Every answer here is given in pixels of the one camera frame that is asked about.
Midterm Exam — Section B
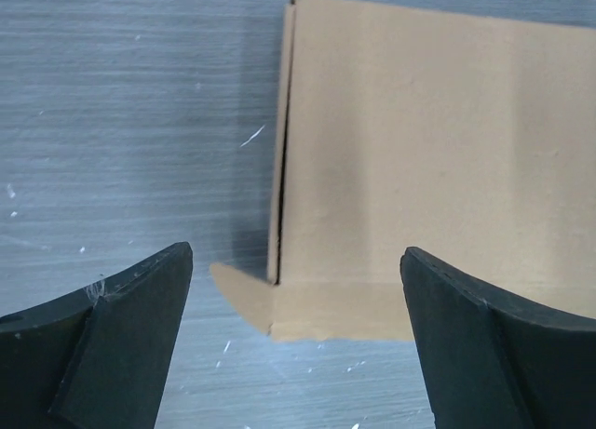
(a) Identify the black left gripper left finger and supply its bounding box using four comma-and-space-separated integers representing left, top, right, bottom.
1, 242, 193, 429

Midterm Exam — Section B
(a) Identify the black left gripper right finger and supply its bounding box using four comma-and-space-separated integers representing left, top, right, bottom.
400, 247, 595, 428

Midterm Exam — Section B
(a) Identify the brown cardboard box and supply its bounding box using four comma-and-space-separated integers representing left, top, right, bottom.
210, 0, 595, 341

